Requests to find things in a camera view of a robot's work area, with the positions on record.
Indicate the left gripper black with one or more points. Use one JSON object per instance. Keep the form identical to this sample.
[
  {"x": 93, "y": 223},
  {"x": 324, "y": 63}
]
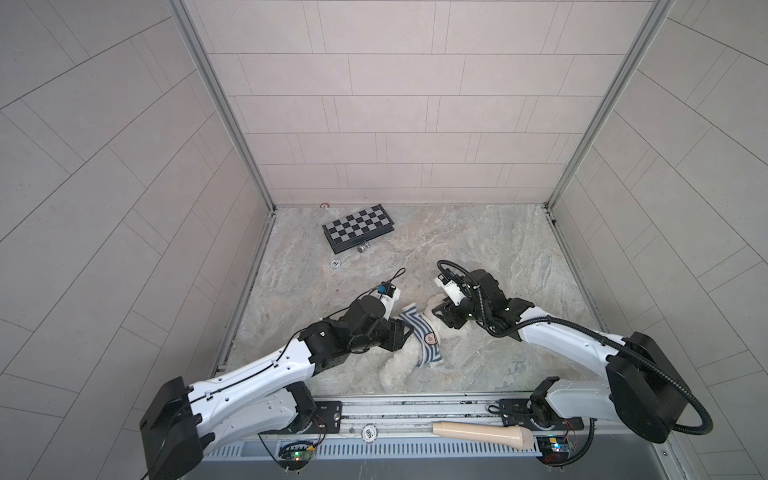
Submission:
[{"x": 392, "y": 334}]

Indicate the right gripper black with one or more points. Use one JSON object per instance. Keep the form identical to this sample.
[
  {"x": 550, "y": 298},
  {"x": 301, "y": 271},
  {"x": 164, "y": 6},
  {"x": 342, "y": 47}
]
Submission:
[{"x": 448, "y": 312}]

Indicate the white teddy bear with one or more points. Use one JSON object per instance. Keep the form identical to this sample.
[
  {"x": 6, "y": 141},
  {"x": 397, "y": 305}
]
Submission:
[{"x": 395, "y": 371}]

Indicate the blue white striped sweater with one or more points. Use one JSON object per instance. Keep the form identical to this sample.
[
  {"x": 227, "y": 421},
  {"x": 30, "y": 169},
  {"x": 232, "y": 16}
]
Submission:
[{"x": 425, "y": 334}]

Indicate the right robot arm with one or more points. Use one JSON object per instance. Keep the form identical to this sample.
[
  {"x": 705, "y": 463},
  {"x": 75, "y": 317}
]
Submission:
[{"x": 637, "y": 384}]

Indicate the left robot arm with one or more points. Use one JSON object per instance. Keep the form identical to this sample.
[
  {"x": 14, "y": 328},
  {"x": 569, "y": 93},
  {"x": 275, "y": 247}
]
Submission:
[{"x": 172, "y": 449}]

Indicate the black white chessboard box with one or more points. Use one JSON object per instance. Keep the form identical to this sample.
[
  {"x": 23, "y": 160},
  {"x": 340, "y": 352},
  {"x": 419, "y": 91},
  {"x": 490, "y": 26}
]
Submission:
[{"x": 355, "y": 229}]

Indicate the left circuit board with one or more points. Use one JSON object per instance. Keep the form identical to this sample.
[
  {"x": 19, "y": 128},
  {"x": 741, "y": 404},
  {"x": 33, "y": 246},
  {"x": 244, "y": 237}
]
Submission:
[{"x": 296, "y": 455}]

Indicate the circuit board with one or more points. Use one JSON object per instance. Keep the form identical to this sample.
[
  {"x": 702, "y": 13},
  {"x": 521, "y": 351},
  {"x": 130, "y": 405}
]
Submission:
[
  {"x": 554, "y": 450},
  {"x": 296, "y": 455}
]

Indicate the right circuit board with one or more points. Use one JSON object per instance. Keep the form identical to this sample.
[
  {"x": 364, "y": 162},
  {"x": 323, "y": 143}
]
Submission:
[{"x": 554, "y": 450}]

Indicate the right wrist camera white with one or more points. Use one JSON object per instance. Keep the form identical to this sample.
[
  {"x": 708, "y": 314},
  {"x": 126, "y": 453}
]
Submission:
[{"x": 451, "y": 288}]

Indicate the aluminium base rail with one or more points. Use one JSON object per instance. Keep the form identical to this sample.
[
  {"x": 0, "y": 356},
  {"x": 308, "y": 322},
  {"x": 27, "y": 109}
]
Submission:
[{"x": 420, "y": 414}]

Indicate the beige wooden handle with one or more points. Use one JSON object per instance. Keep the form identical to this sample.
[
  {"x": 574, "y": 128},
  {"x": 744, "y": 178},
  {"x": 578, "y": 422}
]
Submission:
[{"x": 516, "y": 437}]

